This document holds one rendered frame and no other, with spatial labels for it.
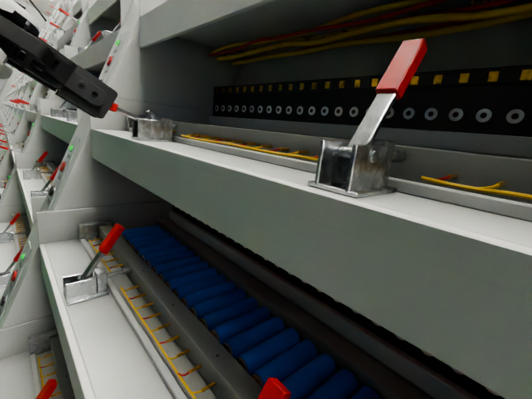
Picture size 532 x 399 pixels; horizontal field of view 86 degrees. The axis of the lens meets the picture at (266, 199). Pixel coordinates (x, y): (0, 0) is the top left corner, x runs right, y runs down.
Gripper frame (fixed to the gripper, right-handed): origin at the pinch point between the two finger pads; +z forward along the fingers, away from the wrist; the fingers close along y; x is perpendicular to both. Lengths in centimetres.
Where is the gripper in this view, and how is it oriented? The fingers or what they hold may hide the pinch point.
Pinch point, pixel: (87, 93)
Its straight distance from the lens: 35.0
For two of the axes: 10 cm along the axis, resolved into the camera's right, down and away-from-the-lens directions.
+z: 5.9, 4.1, 6.9
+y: 6.6, 2.4, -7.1
